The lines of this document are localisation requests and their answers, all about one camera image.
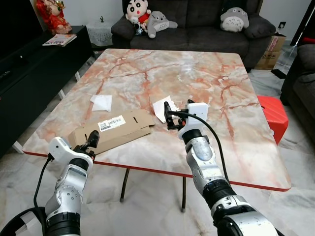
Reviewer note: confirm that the red plastic stool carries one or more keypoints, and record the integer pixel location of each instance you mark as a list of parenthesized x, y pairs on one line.
[(270, 115)]

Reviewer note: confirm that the side table with lace cloth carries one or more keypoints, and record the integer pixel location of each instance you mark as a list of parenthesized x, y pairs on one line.
[(101, 34)]

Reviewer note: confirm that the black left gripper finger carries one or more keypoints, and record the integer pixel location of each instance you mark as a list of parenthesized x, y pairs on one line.
[(89, 139), (97, 137)]

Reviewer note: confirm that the thin magazine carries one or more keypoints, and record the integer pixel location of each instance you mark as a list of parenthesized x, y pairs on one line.
[(59, 40)]

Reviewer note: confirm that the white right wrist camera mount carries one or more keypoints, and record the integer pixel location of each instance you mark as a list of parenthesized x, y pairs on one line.
[(198, 115)]

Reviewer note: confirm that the grey Totoro plush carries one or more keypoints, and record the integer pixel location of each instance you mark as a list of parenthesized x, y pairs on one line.
[(158, 23), (234, 19)]

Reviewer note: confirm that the black television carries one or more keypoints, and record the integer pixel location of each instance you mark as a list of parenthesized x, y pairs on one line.
[(15, 24)]

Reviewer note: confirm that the white tissue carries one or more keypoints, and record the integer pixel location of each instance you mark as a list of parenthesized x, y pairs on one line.
[(160, 109), (102, 102)]

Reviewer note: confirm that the dark grey fabric sofa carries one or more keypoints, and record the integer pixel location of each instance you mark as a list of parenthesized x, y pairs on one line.
[(197, 42)]

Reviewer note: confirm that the black metal table frame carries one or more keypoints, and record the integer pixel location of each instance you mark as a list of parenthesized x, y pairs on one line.
[(183, 196)]

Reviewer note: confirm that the cartoon boy plush doll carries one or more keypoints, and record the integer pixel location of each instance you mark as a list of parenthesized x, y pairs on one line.
[(138, 12)]

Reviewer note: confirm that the dark grey armchair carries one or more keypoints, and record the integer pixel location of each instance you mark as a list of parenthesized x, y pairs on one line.
[(300, 83)]

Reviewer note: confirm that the brown cardboard with label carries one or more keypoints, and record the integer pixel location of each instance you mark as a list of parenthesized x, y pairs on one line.
[(123, 130)]

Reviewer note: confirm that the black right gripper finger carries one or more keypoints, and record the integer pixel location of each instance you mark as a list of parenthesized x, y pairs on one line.
[(168, 108), (190, 102)]

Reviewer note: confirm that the brown cardboard carton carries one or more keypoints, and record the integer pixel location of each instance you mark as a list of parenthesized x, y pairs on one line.
[(269, 54)]

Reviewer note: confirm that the red fortune god figurine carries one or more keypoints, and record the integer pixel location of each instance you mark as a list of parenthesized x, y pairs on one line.
[(53, 17)]

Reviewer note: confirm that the black TV console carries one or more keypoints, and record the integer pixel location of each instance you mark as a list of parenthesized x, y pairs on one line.
[(34, 83)]

